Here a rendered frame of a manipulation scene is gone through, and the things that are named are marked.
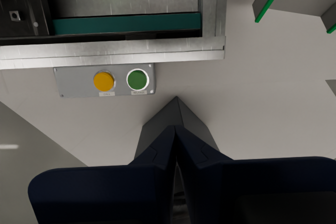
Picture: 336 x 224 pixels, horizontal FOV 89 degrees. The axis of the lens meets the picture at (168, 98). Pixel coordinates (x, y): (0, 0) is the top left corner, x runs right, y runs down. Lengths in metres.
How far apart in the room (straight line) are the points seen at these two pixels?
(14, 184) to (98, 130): 1.83
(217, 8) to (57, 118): 0.51
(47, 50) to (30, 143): 1.58
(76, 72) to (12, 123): 1.57
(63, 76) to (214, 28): 0.33
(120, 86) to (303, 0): 0.36
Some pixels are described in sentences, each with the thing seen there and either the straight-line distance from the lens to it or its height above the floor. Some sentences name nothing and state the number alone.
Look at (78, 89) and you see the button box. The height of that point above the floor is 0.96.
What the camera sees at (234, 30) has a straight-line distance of 0.49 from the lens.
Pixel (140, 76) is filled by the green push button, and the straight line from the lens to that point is 0.36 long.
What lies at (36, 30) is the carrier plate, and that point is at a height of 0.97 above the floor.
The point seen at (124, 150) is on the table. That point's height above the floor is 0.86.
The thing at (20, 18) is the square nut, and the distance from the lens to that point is 0.43.
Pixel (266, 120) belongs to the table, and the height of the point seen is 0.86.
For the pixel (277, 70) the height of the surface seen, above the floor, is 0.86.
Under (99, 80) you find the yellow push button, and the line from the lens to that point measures 0.38.
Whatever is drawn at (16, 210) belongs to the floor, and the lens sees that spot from 2.57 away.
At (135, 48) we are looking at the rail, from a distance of 0.36.
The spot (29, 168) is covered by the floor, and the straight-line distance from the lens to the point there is 2.13.
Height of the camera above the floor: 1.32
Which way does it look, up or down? 72 degrees down
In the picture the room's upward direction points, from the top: 177 degrees clockwise
